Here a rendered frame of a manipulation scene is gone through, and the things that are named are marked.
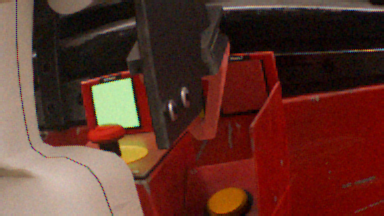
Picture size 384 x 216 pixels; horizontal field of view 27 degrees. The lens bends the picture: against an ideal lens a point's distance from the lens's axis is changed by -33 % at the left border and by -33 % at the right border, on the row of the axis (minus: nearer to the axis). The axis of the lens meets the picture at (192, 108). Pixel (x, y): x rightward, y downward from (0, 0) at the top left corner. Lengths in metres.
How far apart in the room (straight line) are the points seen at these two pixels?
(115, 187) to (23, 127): 0.06
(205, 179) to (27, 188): 0.57
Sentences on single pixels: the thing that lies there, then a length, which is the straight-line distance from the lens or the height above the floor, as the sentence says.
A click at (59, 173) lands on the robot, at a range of 0.44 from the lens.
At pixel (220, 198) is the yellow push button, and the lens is 0.96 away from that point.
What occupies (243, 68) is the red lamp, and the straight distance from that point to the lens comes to 1.01.
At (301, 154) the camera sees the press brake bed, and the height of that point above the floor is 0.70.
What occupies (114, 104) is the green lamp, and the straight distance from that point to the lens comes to 1.05.
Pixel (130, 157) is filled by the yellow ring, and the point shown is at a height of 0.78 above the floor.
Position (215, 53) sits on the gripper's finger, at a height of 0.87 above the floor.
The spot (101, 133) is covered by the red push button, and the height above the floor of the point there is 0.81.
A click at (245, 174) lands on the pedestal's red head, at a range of 0.99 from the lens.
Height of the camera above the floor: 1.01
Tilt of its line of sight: 12 degrees down
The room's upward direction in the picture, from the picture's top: 11 degrees counter-clockwise
